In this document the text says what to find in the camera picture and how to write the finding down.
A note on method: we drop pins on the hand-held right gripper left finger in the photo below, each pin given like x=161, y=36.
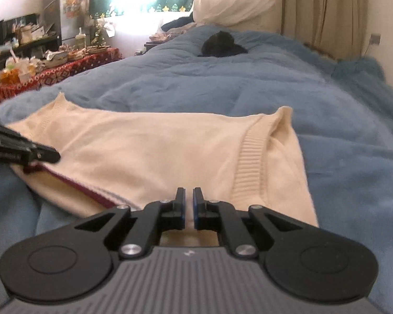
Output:
x=182, y=212

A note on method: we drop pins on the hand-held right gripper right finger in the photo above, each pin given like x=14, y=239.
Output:
x=196, y=212

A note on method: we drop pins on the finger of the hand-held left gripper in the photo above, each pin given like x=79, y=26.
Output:
x=36, y=150

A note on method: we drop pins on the cream knit vest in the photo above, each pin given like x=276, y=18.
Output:
x=150, y=144

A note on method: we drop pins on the pile of clothes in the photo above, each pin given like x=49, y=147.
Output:
x=180, y=26

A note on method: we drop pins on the clutter of packets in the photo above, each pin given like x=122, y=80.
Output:
x=26, y=68

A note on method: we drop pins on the red patterned tablecloth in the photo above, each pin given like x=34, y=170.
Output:
x=68, y=68

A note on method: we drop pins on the plastic cup with straw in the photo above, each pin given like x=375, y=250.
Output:
x=80, y=39

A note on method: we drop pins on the black cluttered shelf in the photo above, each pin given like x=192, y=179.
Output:
x=6, y=32

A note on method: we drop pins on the blue fleece blanket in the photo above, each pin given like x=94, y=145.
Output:
x=216, y=85

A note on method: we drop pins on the white flower bouquet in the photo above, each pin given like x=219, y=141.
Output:
x=100, y=29

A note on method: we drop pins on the small grey refrigerator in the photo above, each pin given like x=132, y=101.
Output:
x=64, y=9

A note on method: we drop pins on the dark wooden nightstand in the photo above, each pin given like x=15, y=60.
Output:
x=150, y=46

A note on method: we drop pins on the black cloth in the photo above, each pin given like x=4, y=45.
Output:
x=221, y=44

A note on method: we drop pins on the beige curtain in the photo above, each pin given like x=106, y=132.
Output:
x=324, y=9

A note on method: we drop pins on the grey wall outlet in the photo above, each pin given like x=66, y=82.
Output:
x=375, y=39

